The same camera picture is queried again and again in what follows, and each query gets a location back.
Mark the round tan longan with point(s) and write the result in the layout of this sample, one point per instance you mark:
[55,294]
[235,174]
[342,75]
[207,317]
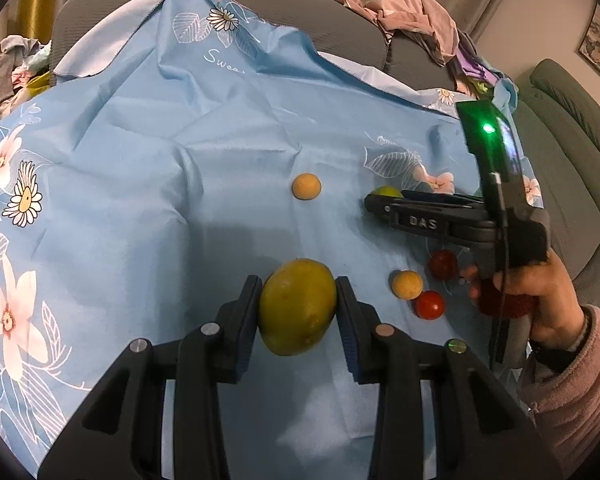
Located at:
[406,284]
[306,186]

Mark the mixed clothes pile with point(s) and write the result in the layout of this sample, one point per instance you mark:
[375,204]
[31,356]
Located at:
[15,55]

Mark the person's right hand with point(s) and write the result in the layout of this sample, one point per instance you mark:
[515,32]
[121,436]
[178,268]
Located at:
[555,300]

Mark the grey-green armchair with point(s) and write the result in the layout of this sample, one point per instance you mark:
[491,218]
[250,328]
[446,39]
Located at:
[580,160]

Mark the red cherry tomato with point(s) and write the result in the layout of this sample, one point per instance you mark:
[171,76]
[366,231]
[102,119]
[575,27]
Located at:
[429,304]
[442,264]

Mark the purple cloth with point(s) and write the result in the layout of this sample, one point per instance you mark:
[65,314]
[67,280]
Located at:
[472,67]

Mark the pink clothes pile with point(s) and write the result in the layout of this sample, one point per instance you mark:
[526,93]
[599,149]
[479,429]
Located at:
[420,15]

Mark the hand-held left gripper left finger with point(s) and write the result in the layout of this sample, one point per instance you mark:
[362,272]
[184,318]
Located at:
[247,310]

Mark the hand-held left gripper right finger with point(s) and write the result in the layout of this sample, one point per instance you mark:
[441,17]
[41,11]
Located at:
[350,350]

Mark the person's right forearm pink sleeve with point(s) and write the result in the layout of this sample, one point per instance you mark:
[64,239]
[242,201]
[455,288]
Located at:
[580,390]

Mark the small yellow-green fruit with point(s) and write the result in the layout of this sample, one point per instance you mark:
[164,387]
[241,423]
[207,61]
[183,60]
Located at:
[386,191]

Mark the grey sofa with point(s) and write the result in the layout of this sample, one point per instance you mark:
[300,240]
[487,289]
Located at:
[330,25]

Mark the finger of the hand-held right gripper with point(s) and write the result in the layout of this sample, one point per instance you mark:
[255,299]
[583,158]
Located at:
[415,220]
[445,197]

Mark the blue floral cloth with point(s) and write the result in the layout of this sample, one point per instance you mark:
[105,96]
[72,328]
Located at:
[180,135]

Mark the green mango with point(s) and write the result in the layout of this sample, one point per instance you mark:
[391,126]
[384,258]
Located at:
[297,307]

